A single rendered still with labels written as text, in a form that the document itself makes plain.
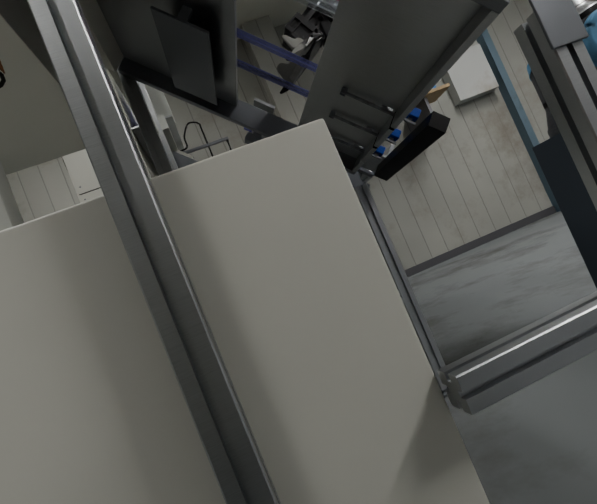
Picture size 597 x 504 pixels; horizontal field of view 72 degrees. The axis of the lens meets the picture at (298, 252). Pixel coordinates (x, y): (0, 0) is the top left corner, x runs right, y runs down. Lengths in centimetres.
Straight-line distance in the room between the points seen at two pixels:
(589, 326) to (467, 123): 471
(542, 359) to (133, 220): 42
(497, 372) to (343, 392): 15
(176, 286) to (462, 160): 471
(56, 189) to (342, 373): 445
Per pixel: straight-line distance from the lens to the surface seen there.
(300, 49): 101
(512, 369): 48
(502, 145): 528
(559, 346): 51
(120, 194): 41
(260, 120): 121
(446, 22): 73
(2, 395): 48
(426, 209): 467
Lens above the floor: 47
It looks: 3 degrees up
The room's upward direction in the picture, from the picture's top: 23 degrees counter-clockwise
